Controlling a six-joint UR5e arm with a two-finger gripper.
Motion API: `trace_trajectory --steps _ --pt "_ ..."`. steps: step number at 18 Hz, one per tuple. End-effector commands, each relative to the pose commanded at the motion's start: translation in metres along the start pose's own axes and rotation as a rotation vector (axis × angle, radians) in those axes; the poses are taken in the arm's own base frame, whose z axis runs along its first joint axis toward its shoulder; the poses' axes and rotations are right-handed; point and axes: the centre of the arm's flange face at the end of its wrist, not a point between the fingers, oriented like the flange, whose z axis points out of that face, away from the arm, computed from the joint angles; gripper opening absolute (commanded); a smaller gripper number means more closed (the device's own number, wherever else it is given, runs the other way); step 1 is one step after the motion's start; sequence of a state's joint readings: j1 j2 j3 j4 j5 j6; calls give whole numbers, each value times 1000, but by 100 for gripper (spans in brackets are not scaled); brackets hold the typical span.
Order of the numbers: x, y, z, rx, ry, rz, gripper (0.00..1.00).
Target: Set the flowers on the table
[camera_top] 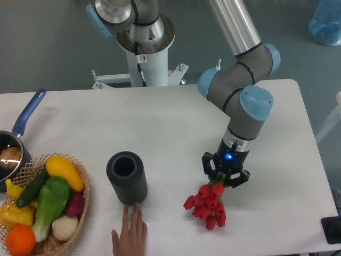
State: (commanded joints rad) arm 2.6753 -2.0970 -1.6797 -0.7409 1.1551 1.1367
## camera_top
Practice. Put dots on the yellow squash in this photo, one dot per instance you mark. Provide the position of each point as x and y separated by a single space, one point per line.
59 166

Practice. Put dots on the purple radish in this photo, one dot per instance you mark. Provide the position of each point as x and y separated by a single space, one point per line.
76 205

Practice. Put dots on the green cucumber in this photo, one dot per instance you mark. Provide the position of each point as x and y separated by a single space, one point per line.
31 191

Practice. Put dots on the green bok choy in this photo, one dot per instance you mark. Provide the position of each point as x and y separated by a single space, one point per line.
52 200

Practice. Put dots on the brown bread in pan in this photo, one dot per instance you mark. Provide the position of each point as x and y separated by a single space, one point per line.
10 158

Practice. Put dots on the white garlic bulb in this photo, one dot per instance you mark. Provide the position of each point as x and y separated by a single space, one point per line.
64 227

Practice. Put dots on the black device at edge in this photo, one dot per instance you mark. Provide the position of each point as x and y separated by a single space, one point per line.
331 228

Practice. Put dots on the yellow banana pepper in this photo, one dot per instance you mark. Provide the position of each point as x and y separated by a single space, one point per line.
14 191

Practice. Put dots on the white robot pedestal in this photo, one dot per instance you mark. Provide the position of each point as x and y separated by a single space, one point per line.
146 49

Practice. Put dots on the blue handled saucepan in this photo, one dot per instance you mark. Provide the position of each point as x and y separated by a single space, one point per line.
13 138

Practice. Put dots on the dark grey ribbed vase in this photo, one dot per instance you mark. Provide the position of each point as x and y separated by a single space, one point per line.
125 171

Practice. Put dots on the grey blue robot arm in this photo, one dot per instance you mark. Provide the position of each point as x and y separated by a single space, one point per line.
234 91

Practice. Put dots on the bare human hand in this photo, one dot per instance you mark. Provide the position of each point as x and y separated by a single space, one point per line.
133 235

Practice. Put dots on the red tulip bouquet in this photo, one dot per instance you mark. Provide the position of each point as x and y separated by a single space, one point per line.
207 203

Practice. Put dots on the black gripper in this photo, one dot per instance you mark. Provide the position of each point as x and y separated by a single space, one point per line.
229 161

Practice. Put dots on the white frame right edge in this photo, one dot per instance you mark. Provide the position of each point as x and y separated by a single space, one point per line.
331 120

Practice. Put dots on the yellow pumpkin gourd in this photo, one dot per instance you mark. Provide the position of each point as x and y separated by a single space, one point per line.
11 215

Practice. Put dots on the orange fruit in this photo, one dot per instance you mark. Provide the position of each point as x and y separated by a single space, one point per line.
20 240

